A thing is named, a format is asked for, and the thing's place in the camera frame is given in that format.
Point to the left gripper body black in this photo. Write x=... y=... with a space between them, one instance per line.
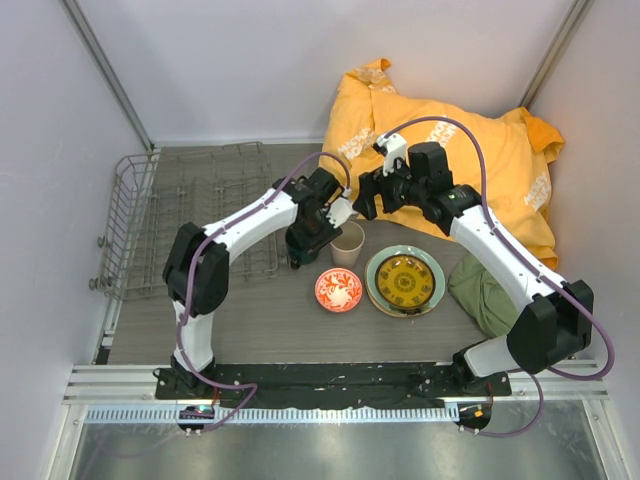
x=317 y=232

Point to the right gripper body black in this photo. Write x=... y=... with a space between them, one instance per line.
x=397 y=188

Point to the beige tall cup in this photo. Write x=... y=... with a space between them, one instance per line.
x=346 y=248

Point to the light green flower plate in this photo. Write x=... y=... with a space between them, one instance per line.
x=375 y=270

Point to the dark green mug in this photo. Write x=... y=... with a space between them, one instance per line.
x=300 y=255

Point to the yellow patterned plate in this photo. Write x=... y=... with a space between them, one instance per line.
x=405 y=282

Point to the white orange patterned bowl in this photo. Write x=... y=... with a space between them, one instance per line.
x=338 y=290

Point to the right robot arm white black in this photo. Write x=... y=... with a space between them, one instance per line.
x=551 y=322

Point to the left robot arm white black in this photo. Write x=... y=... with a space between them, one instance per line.
x=197 y=271

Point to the yellow Mickey Mouse shirt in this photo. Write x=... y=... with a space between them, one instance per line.
x=507 y=157

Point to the olive green cloth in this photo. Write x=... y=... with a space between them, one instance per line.
x=482 y=297

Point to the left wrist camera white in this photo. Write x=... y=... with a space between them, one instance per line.
x=340 y=209

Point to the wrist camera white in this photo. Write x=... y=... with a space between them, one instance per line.
x=393 y=147
x=340 y=209

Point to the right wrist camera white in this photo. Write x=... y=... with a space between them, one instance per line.
x=393 y=147

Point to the wire dish rack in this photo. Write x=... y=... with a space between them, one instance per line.
x=154 y=194

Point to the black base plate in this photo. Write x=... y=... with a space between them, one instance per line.
x=328 y=386

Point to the slotted cable duct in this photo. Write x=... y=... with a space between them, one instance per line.
x=195 y=415

